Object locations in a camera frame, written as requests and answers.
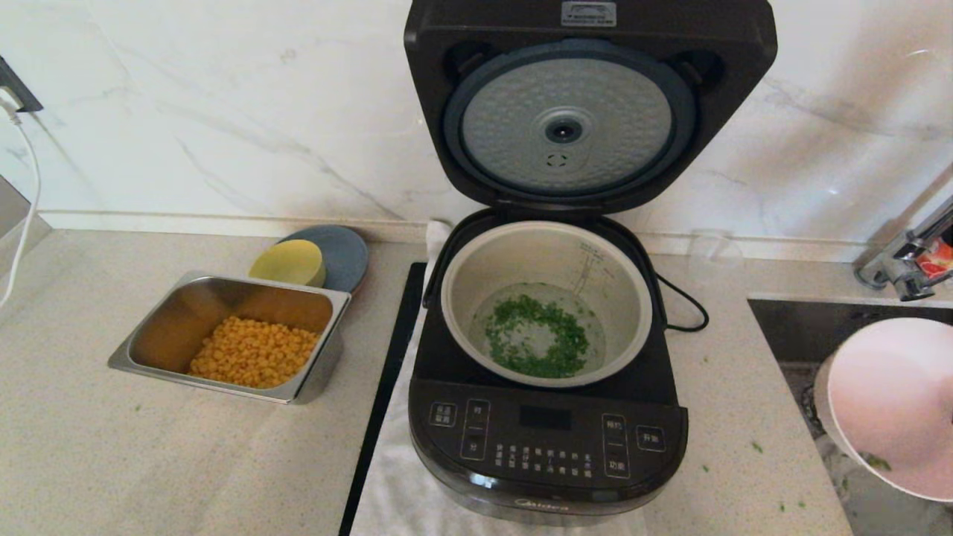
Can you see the white round bowl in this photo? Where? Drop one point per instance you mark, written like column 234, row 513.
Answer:
column 893, row 402

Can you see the yellow corn kernels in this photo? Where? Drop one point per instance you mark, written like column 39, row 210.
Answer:
column 253, row 353

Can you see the grey-blue plate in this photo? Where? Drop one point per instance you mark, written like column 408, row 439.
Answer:
column 346, row 257

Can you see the crumpled white cloth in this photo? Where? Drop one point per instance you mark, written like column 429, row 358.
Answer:
column 864, row 514

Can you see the black rice cooker body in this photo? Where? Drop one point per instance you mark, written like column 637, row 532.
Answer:
column 551, row 439

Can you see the chrome faucet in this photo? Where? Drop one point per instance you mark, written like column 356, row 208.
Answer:
column 904, row 277

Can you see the black rice cooker lid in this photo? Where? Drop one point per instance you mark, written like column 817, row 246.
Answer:
column 730, row 67

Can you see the orange dish soap bottle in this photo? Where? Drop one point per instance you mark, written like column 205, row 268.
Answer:
column 938, row 260

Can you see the long black strip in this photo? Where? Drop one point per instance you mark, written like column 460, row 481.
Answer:
column 380, row 402

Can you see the white towel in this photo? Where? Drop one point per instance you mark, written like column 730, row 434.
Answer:
column 394, row 491

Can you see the grey inner pot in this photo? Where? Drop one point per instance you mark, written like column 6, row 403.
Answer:
column 521, row 260

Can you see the yellow bowl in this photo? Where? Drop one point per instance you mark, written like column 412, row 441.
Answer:
column 287, row 262

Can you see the stainless steel sink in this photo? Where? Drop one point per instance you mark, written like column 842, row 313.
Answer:
column 804, row 327

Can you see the stainless steel tray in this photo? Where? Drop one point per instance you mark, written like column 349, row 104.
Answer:
column 171, row 327

